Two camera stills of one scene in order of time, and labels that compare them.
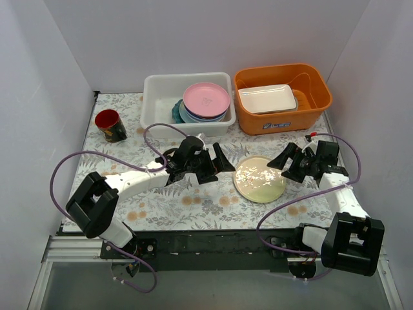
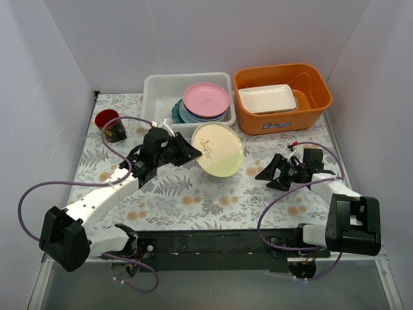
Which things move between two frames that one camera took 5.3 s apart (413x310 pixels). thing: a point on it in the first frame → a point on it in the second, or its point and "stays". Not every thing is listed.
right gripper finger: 296,174 → 282,183
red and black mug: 110,123 stays
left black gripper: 208,165 → 179,148
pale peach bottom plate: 184,117 stays
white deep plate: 183,117 stays
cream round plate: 258,182 → 221,148
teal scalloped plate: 175,112 stays
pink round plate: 206,99 stays
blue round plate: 203,119 stays
